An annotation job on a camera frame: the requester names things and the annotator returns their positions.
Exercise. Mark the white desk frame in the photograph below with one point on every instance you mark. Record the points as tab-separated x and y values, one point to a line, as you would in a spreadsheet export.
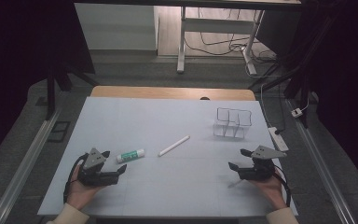
217	25

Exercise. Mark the grey pen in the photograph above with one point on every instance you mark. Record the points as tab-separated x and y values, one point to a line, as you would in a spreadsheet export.
234	184

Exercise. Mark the black floor frame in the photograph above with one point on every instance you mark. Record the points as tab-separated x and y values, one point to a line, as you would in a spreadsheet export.
58	131

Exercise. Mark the person's right hand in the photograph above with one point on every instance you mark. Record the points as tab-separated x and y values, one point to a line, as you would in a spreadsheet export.
270	189

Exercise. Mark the white plug adapter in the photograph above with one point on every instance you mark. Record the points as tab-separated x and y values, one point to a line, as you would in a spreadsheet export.
296	112

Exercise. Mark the white cabinet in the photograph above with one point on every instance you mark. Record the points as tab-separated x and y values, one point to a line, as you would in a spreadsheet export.
115	28

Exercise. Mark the black metal stand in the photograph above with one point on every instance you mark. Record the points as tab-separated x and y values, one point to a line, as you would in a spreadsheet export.
295	87

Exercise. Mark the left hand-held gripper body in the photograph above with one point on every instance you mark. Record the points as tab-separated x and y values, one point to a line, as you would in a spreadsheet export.
93	160

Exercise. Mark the white power strip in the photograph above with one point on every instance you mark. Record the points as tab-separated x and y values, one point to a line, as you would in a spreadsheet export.
278	140

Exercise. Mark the dark curtain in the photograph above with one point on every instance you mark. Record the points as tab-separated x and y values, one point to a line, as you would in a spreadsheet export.
12	62
348	77

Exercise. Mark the wooden table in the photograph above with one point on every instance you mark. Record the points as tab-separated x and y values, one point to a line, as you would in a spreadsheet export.
167	92

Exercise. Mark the person's left hand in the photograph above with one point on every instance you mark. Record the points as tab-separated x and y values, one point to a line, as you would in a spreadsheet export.
80	193

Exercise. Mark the black tripod stand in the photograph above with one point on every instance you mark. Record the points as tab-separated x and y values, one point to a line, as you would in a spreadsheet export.
50	93

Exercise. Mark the clear plastic pen holder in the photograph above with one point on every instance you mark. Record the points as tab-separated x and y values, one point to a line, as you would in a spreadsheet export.
227	129

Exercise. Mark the aluminium floor rail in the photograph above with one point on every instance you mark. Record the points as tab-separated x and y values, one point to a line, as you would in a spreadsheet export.
24	171
323	174

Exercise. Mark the white pen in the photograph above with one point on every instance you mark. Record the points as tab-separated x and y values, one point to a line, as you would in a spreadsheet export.
174	145

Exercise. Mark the dark table grommet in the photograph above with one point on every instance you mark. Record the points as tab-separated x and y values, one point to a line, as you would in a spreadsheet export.
204	98

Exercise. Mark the green and white glue stick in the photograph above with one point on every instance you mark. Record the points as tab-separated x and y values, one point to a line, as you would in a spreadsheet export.
130	155

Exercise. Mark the pale blue table mat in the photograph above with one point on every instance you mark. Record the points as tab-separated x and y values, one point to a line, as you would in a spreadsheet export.
167	186

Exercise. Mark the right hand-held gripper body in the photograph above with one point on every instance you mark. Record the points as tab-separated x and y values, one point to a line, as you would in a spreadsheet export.
262	165

